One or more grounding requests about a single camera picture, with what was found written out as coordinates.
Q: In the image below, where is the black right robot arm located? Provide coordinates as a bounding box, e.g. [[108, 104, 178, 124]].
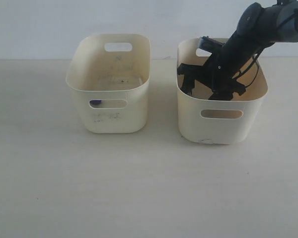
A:
[[177, 0, 298, 101]]

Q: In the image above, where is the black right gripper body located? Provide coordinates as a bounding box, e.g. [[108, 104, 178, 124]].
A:
[[177, 34, 246, 100]]

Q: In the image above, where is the blue-capped tube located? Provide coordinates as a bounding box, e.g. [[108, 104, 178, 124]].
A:
[[89, 100, 102, 107]]

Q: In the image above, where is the cream plastic bin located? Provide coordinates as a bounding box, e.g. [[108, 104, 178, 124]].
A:
[[176, 37, 269, 145], [66, 33, 150, 134]]

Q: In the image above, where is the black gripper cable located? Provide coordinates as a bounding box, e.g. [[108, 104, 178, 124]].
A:
[[234, 44, 264, 89]]

